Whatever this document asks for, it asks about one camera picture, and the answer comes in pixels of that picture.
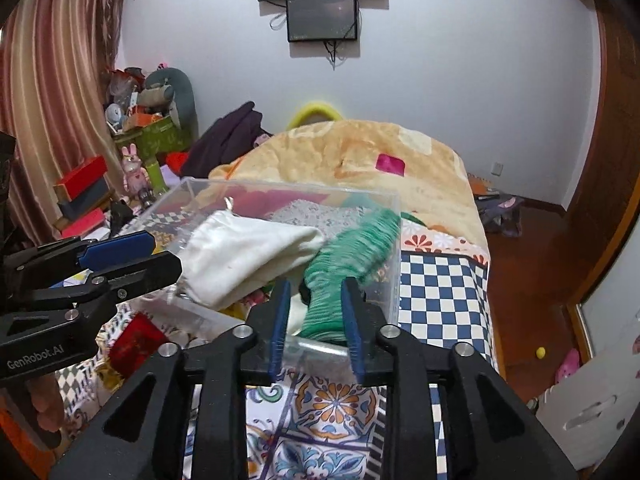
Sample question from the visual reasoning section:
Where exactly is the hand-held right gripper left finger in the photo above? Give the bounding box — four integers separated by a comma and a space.
50, 278, 292, 480

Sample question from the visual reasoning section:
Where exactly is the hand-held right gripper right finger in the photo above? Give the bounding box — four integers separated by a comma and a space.
340, 276, 583, 480

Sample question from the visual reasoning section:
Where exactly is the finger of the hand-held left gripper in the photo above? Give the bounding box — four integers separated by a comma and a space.
15, 252, 184, 312
4, 231, 156, 287

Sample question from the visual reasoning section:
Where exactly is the clear plastic storage box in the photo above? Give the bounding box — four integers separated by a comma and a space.
127, 176, 404, 378

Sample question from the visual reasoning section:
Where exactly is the green knitted cloth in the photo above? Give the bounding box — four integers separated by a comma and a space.
298, 207, 403, 347

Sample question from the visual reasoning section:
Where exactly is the white cloth pouch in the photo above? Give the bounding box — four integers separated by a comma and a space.
181, 209, 327, 309

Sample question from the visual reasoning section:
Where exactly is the person's left hand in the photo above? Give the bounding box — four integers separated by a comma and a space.
27, 374, 67, 434

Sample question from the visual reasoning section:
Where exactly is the pink flat box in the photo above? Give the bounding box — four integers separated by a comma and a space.
60, 208, 106, 239

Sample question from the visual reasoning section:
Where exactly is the dark grey flat box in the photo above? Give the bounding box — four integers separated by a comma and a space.
57, 179, 111, 222

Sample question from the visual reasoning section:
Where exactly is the red shiny packet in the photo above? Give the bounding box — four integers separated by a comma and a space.
107, 312, 169, 379

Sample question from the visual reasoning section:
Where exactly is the green bottle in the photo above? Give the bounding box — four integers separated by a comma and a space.
144, 157, 166, 194

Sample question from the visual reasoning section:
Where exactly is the red flat box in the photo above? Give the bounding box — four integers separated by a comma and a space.
53, 155, 109, 202

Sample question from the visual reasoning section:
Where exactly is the pink rabbit figure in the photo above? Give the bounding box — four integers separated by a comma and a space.
121, 143, 151, 197

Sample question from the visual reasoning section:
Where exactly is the patterned checkered bedsheet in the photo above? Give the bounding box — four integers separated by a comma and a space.
50, 204, 507, 480

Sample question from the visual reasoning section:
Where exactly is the red cloth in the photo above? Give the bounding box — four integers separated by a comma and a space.
166, 152, 194, 174

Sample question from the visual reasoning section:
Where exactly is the grey patterned cloth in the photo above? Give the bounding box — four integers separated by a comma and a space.
270, 199, 372, 242

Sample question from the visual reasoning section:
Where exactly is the green cardboard box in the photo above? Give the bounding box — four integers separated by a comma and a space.
113, 116, 194, 162

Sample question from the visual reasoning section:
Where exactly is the pile of assorted toys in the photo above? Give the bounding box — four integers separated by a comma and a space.
103, 66, 152, 133

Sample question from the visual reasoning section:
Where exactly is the dark purple garment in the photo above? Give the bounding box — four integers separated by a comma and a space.
179, 101, 274, 180

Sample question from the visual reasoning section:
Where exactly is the grey plush toy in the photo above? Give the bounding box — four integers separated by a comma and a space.
143, 66, 197, 132

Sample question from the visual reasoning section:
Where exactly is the beige patterned blanket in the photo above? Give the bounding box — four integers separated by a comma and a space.
207, 119, 484, 242

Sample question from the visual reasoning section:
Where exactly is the purple bag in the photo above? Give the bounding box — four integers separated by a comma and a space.
477, 194, 525, 237

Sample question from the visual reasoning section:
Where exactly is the striped pink curtain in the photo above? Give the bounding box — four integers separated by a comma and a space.
0, 0, 127, 247

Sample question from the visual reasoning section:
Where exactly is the orange notebook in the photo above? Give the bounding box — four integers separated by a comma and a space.
467, 172, 501, 199

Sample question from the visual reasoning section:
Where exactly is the pink plush toy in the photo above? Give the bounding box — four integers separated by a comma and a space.
555, 348, 581, 384

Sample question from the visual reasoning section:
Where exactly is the white cabinet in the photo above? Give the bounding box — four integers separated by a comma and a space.
534, 319, 640, 472

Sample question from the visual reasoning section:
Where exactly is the brown wooden door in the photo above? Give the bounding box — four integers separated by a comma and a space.
564, 0, 640, 313

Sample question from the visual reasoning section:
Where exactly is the black hanging cable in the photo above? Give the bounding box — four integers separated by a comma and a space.
322, 40, 347, 72

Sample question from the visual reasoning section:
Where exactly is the small black wall screen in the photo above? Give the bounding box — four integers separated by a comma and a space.
286, 0, 360, 44

